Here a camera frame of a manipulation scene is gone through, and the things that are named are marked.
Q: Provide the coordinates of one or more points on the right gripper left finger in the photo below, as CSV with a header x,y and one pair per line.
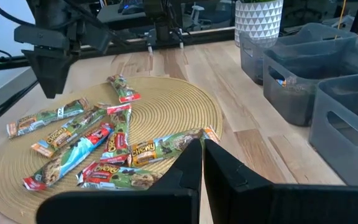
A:
x,y
135,205

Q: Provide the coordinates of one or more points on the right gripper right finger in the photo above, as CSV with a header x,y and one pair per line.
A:
x,y
259,205

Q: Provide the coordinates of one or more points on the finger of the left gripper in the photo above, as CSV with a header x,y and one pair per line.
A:
x,y
40,65
61,65

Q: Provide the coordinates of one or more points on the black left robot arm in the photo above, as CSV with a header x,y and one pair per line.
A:
x,y
163,18

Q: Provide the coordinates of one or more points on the grey desk top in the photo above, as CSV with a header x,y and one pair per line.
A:
x,y
110,15

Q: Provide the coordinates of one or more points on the black computer mouse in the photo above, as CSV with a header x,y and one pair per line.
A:
x,y
132,8

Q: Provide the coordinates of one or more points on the round woven tan placemat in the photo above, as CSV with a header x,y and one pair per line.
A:
x,y
172,105

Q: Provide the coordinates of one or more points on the grey office chair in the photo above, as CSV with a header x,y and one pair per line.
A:
x,y
197,14

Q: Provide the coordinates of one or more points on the green plant in patterned pot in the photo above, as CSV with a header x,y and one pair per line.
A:
x,y
258,21

